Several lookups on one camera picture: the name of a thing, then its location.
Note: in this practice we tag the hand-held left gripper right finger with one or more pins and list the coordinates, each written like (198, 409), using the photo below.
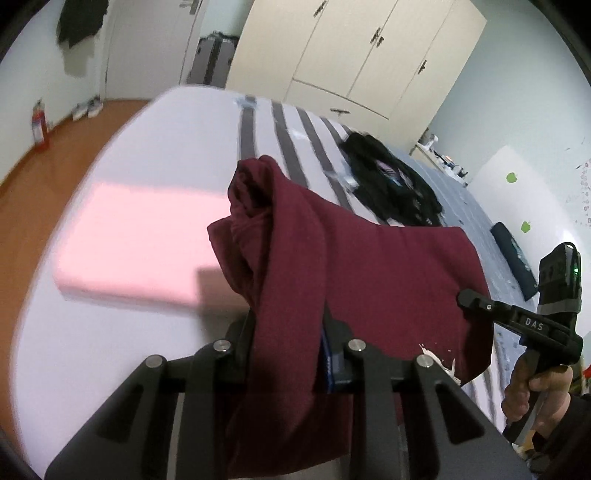
(328, 357)

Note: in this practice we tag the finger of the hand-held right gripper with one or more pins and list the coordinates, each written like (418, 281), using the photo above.
(480, 304)

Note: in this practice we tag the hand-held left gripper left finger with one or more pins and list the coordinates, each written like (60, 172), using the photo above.
(238, 348)

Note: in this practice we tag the maroon shirt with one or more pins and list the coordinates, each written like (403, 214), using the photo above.
(369, 277)

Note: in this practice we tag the person's right forearm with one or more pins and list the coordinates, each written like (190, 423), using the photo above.
(572, 438)

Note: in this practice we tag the person's right hand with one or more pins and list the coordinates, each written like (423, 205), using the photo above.
(551, 392)

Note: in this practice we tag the navy printed pillow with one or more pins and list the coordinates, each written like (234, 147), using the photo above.
(515, 261)

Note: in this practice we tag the white headboard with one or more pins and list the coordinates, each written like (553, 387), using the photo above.
(540, 203)

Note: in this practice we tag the pink folded garment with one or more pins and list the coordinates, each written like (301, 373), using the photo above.
(138, 240)

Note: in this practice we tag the black crumpled garment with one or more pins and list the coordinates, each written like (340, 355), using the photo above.
(392, 184)

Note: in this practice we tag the white nightstand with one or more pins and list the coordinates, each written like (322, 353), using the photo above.
(441, 159)

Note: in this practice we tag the small white fan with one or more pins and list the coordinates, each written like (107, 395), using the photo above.
(430, 141)

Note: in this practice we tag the bed with striped star sheet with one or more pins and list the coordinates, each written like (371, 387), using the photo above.
(138, 152)

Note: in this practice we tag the white shoe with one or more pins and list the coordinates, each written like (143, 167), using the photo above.
(94, 105)
(79, 112)

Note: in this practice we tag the cream wardrobe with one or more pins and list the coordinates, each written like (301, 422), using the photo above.
(360, 46)

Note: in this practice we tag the dark ribbed suitcase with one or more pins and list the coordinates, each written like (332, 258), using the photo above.
(212, 60)

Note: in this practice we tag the red fire extinguisher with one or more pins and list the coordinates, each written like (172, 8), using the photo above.
(40, 124)

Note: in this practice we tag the white door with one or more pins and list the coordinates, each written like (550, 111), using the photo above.
(147, 46)

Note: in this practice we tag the black hanging jacket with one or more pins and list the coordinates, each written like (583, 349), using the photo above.
(81, 21)

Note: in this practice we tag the pink flower wall stickers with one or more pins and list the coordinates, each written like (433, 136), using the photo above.
(584, 184)

